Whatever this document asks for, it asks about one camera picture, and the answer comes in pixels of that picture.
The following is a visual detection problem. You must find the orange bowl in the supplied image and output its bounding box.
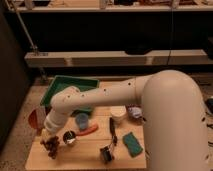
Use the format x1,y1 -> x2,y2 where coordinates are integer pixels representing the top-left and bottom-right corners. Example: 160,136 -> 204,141
27,106 -> 51,130

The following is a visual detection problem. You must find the black cable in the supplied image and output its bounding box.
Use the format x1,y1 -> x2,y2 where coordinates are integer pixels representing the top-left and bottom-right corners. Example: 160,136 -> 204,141
165,6 -> 176,71

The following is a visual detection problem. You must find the black binder clip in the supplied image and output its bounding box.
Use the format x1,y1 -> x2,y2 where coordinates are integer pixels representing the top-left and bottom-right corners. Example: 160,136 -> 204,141
100,146 -> 114,164

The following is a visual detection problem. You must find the green plastic tray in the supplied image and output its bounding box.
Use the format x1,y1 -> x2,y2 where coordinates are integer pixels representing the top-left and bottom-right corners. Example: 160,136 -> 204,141
39,75 -> 101,115

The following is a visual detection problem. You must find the green sponge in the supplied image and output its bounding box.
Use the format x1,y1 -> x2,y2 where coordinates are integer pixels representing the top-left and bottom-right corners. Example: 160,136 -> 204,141
122,132 -> 143,157

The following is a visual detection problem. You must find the orange carrot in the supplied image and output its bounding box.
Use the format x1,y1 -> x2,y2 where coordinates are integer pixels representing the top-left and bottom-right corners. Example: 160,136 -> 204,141
78,124 -> 98,136

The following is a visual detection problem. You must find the white cup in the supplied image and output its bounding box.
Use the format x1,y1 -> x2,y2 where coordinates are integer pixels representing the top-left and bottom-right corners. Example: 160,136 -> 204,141
110,106 -> 126,122

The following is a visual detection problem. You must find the purple bowl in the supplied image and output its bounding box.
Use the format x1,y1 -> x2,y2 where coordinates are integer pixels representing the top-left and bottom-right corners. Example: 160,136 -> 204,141
127,106 -> 142,120

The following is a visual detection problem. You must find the metal shelf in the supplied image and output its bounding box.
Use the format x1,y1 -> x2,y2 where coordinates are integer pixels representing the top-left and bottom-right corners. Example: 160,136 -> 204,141
4,0 -> 213,68

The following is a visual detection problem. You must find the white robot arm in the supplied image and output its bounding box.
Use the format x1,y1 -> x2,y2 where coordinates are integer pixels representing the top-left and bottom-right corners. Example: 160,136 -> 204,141
42,70 -> 210,171

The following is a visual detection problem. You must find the white sponge block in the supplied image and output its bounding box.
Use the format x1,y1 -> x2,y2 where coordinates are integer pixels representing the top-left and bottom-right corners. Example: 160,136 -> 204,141
36,106 -> 46,128

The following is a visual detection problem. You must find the dark red grape bunch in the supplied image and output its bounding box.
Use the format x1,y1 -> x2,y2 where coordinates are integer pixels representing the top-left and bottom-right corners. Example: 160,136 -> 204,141
40,136 -> 60,159

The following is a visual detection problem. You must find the shiny metal measuring cup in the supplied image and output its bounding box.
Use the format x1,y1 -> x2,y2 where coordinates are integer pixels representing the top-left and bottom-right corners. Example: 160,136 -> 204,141
63,131 -> 76,145

